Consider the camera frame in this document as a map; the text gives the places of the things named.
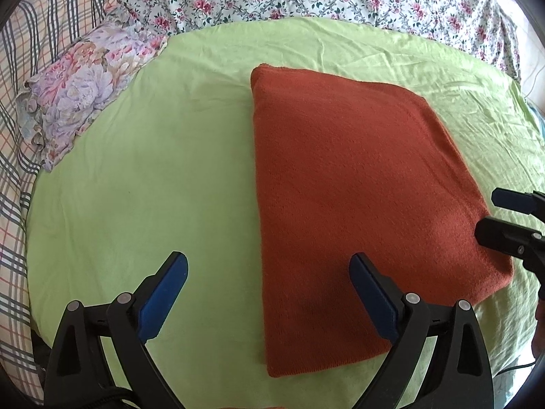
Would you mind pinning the beige plaid blanket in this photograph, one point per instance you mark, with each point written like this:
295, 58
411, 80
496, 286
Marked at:
34, 35

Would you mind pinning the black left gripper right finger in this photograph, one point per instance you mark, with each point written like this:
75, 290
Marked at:
380, 296

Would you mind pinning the pastel floral pillow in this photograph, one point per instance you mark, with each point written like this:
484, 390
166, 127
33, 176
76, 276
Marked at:
60, 103

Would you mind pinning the orange knitted sweater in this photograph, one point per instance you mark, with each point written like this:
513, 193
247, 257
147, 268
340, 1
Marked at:
345, 166

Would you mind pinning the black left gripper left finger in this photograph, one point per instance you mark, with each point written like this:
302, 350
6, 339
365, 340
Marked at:
156, 295

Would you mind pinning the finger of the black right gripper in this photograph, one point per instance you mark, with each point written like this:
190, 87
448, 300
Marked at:
527, 203
512, 239

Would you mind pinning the light green bed sheet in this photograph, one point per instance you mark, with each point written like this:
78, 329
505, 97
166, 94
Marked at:
169, 166

